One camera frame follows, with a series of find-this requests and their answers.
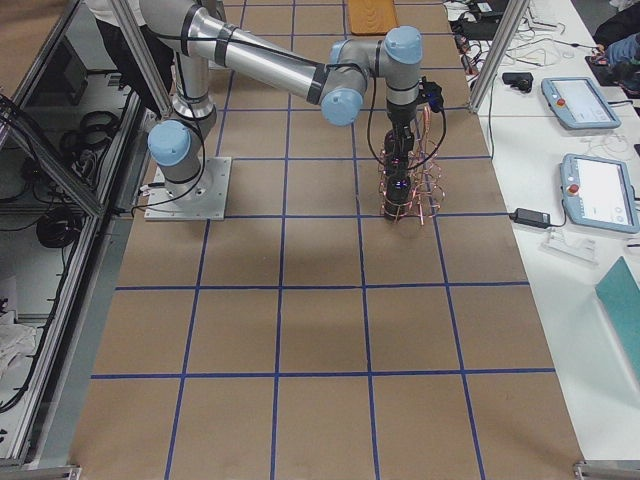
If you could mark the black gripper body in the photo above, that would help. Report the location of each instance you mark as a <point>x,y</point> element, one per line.
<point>398,118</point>

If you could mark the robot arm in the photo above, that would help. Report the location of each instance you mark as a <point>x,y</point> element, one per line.
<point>338,86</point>

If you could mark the dark wine bottle right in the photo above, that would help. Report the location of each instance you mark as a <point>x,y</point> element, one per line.
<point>397,189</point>

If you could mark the wooden tray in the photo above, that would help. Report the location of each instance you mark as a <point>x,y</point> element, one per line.
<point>371,17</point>

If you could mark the black power brick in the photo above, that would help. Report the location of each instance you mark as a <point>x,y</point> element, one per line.
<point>521,81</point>

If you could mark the black power adapter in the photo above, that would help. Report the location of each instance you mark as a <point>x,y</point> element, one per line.
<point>531,218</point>

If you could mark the teach pendant far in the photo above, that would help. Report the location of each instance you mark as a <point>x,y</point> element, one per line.
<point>578,103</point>

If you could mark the teach pendant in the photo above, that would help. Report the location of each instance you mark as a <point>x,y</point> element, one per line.
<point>578,103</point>
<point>597,193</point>

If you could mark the teach pendant near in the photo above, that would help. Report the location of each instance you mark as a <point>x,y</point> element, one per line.
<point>597,193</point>

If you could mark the clear acrylic stand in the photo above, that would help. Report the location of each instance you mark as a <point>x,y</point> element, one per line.
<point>582,249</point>

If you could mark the teal folder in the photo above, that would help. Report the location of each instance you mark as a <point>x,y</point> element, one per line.
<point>618,292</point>

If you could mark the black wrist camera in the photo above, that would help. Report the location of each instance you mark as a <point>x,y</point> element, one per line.
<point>432,95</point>

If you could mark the copper wire bottle basket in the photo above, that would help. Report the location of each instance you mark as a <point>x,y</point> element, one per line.
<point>426,194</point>

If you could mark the aluminium frame post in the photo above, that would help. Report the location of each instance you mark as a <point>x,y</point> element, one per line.
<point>505,33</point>

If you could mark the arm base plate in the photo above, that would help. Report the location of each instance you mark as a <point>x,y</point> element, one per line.
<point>203,198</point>

